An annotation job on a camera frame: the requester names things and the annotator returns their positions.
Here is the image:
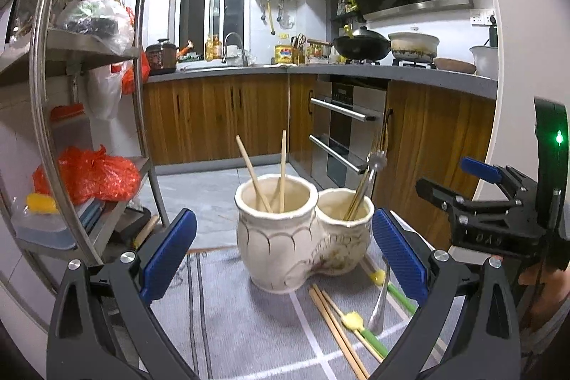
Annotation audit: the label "wooden lower kitchen cabinets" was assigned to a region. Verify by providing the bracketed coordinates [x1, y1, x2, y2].
[142, 75, 497, 251]

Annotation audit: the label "chrome kitchen faucet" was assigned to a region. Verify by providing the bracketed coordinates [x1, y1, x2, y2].
[223, 32, 248, 67]

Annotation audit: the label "wall shelf with bottles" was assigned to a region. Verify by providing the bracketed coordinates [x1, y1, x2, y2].
[327, 0, 361, 22]

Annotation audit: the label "gold utensil with flower end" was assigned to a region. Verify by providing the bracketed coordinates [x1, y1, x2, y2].
[345, 151, 388, 220]

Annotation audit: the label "stainless steel shelf rack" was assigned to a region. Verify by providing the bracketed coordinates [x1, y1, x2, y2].
[0, 0, 170, 327]

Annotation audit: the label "white plastic bag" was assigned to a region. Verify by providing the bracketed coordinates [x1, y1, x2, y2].
[87, 62, 125, 120]

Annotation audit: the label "small hanging orange plastic bag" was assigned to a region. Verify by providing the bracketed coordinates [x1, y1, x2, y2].
[121, 6, 150, 96]

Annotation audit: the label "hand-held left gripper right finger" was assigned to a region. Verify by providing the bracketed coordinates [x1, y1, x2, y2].
[372, 206, 522, 380]

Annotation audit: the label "blue-grey plastic containers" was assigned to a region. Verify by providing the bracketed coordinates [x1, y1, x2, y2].
[11, 197, 108, 251]

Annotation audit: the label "black wok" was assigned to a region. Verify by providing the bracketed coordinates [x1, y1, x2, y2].
[307, 26, 393, 61]

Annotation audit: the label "large orange plastic bag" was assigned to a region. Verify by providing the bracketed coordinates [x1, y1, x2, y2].
[33, 145, 142, 206]

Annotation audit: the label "gold metal fork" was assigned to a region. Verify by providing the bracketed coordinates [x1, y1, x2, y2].
[343, 126, 390, 221]

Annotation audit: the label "knife block with scissors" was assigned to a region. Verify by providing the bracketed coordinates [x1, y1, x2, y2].
[290, 33, 308, 64]

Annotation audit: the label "grey kitchen countertop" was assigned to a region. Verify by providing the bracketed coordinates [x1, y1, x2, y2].
[145, 62, 498, 100]

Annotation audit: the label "yellow-headed green plastic utensil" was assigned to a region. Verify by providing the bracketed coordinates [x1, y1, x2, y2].
[369, 270, 418, 314]
[342, 311, 387, 360]

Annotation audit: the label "person's right hand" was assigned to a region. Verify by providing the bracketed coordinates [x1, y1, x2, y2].
[517, 260, 570, 322]

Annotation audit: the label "clear plastic bag with contents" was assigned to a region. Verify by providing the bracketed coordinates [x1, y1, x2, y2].
[56, 0, 134, 56]

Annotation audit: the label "silver metal fork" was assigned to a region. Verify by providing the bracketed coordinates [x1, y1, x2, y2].
[367, 266, 393, 336]

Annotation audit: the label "yellow plastic item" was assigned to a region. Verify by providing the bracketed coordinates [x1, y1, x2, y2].
[26, 193, 58, 214]

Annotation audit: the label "stainless steel built-in oven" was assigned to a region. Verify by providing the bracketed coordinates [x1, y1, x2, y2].
[309, 75, 388, 190]

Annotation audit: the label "group of seasoning jars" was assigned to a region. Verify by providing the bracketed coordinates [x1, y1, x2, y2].
[307, 42, 332, 64]

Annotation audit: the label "cream floral ceramic utensil holder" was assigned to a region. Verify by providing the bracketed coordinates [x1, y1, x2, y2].
[234, 174, 375, 295]

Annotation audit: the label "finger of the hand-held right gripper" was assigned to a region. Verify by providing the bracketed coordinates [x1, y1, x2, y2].
[460, 156, 537, 207]
[415, 177, 513, 225]

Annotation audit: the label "white bowl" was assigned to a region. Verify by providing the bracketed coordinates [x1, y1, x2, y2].
[470, 45, 498, 79]

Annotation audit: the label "white clay pot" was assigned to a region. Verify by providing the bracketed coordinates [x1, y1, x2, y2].
[388, 32, 441, 61]

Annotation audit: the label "red plastic box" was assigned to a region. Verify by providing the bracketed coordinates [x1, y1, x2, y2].
[50, 104, 85, 123]

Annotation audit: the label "dark electric pressure cooker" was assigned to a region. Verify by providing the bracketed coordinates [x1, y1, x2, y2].
[146, 38, 180, 76]

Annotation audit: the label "grey table cloth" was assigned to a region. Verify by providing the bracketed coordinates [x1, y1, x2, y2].
[165, 211, 450, 380]

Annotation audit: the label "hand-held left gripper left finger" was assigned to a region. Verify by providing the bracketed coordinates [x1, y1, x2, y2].
[47, 208, 199, 380]

